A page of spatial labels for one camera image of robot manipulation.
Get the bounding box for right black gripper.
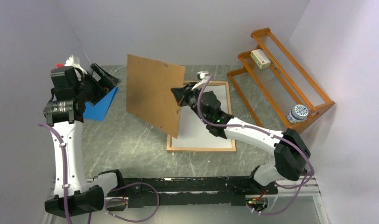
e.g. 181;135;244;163
171;82;208;123

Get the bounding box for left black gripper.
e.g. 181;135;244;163
74;63;121;106

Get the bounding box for brown cardboard backing board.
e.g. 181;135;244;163
126;54;185;138

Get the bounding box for light wooden picture frame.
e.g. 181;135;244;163
166;81;236;153

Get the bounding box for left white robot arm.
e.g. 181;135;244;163
42;56;125;223

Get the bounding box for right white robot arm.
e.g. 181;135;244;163
170;71;314;194

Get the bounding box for blue paper sheet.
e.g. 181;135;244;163
83;87;118;121

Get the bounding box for white red small box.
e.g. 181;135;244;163
250;49;271;69

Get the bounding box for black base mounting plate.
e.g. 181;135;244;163
107;176;278;208

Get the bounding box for orange wooden shelf rack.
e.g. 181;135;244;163
227;28;335;133

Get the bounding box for blue white ceramic jar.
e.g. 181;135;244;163
287;104;309;124

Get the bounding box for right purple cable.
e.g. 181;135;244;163
196;74;316;216

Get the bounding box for purple cable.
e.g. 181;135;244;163
38;123;160;224
196;74;316;216

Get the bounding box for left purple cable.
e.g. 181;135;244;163
38;123;160;224

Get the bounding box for aluminium rail frame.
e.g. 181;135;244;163
41;175;330;224

